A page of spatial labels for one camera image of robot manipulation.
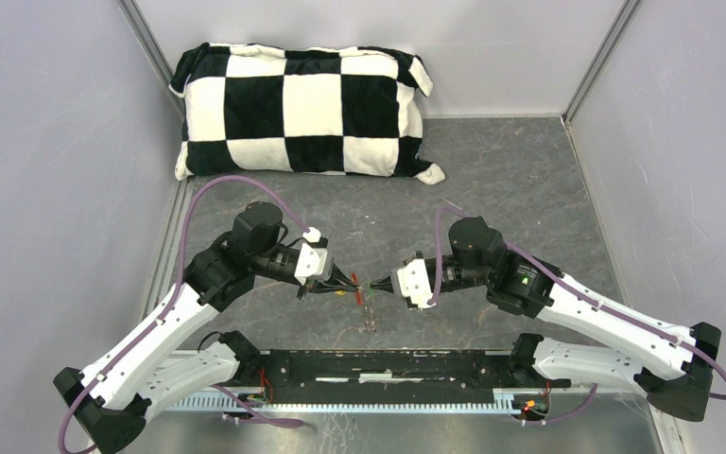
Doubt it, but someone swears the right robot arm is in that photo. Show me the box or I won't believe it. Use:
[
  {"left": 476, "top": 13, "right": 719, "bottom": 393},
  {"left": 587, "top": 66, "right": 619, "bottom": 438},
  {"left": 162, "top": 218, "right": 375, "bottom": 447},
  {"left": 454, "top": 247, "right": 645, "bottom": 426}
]
[{"left": 370, "top": 217, "right": 721, "bottom": 422}]

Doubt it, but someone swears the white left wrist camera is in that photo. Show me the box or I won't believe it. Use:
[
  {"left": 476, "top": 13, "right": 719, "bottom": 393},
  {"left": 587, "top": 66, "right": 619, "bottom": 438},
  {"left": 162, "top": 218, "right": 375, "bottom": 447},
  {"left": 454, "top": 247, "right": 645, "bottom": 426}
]
[{"left": 294, "top": 227, "right": 333, "bottom": 286}]

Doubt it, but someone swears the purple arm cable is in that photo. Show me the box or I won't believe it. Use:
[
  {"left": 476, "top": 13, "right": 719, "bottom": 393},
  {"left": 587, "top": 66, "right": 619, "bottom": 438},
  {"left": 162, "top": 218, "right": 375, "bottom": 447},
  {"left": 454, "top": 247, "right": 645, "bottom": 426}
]
[
  {"left": 56, "top": 175, "right": 320, "bottom": 454},
  {"left": 431, "top": 206, "right": 726, "bottom": 402}
]

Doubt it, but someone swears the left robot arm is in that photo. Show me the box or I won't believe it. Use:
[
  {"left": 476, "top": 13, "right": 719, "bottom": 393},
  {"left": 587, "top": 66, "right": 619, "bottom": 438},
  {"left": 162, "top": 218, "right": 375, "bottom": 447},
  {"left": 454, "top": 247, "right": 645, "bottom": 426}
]
[{"left": 53, "top": 201, "right": 358, "bottom": 453}]

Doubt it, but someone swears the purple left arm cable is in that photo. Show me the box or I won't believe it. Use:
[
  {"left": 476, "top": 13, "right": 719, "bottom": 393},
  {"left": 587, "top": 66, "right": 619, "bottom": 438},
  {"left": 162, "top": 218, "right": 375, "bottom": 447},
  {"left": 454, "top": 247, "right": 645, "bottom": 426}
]
[{"left": 56, "top": 175, "right": 320, "bottom": 454}]

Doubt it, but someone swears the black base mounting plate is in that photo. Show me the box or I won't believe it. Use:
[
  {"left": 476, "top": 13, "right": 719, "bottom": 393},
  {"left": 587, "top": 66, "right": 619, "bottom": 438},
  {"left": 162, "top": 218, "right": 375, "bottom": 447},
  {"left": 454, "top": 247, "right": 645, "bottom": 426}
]
[{"left": 216, "top": 331, "right": 572, "bottom": 405}]

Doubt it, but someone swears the white slotted cable duct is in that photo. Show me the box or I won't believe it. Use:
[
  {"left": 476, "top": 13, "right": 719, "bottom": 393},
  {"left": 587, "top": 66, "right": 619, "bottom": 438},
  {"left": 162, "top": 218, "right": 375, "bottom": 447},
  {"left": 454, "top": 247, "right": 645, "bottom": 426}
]
[{"left": 167, "top": 390, "right": 520, "bottom": 416}]

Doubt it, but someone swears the right aluminium frame rail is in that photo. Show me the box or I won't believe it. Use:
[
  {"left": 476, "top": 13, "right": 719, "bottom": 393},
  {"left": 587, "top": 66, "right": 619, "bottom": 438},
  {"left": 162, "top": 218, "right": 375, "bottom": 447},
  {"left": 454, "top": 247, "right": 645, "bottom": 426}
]
[{"left": 561, "top": 0, "right": 643, "bottom": 129}]

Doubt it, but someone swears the aluminium frame rail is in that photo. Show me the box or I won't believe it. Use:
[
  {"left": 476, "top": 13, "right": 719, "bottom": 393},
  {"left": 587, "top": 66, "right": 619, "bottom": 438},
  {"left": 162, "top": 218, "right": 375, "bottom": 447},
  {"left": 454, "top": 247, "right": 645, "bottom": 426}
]
[
  {"left": 117, "top": 0, "right": 185, "bottom": 120},
  {"left": 561, "top": 0, "right": 643, "bottom": 129}
]

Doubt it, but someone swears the left aluminium frame rail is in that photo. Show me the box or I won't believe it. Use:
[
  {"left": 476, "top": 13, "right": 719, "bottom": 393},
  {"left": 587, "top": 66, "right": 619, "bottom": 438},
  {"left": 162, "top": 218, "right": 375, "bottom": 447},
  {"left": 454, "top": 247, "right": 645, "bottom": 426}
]
[{"left": 117, "top": 0, "right": 185, "bottom": 120}]

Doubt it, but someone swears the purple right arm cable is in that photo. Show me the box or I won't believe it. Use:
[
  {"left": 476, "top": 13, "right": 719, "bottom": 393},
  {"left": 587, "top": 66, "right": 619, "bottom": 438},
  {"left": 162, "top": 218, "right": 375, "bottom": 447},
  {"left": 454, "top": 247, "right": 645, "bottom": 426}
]
[{"left": 431, "top": 206, "right": 726, "bottom": 402}]

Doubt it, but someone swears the black white checkered pillow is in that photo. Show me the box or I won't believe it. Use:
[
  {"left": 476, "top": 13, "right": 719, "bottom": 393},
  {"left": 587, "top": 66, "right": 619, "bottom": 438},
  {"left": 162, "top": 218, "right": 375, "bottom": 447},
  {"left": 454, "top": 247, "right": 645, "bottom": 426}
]
[{"left": 168, "top": 43, "right": 445, "bottom": 185}]

